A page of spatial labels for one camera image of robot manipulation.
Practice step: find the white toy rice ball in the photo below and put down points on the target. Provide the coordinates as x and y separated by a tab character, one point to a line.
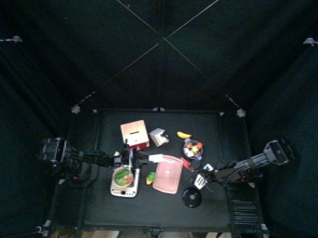
155	158

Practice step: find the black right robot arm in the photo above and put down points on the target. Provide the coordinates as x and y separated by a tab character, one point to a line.
256	160

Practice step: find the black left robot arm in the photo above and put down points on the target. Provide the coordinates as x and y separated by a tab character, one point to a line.
86	157

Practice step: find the white thin utensil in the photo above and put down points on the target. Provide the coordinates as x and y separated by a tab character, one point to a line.
129	165

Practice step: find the black round pot lid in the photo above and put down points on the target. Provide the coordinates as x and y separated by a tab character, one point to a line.
191	197

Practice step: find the green yellow toy vegetable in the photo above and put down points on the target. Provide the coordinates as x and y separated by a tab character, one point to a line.
149	178

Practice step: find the red toy piece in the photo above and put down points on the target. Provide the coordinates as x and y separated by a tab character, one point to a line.
185	163

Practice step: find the bowl of green toy vegetables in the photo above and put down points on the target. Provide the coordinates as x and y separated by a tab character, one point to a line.
122	178

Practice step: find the small white grey toy box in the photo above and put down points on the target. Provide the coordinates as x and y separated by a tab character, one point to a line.
159	137

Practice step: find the bowl of mixed toy fruit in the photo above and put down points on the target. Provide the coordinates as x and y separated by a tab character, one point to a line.
192	149

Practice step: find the pink plastic tray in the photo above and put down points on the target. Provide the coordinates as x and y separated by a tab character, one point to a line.
167	174

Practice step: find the white toy kitchen scale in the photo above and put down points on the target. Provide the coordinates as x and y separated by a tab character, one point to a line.
124	189

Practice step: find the yellow toy banana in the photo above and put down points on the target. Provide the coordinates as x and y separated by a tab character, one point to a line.
184	135

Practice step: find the grey metal frame bracket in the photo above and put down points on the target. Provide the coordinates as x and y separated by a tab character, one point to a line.
14	39
157	109
74	108
310	41
240	112

